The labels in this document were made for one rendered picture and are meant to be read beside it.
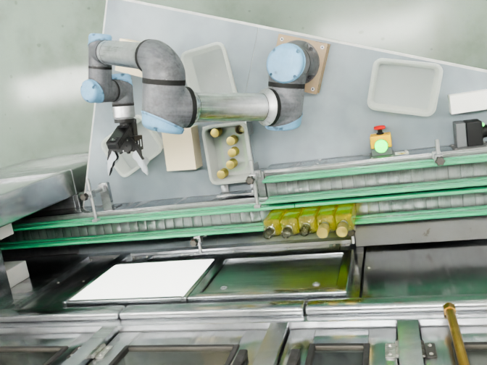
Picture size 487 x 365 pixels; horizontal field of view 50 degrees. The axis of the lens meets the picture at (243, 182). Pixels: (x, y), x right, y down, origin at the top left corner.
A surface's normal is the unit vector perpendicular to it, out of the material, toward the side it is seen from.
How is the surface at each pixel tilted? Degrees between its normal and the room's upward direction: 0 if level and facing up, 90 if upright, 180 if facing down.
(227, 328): 0
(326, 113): 0
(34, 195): 90
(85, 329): 0
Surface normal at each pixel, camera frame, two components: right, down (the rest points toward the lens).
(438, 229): -0.25, 0.22
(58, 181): 0.96, -0.10
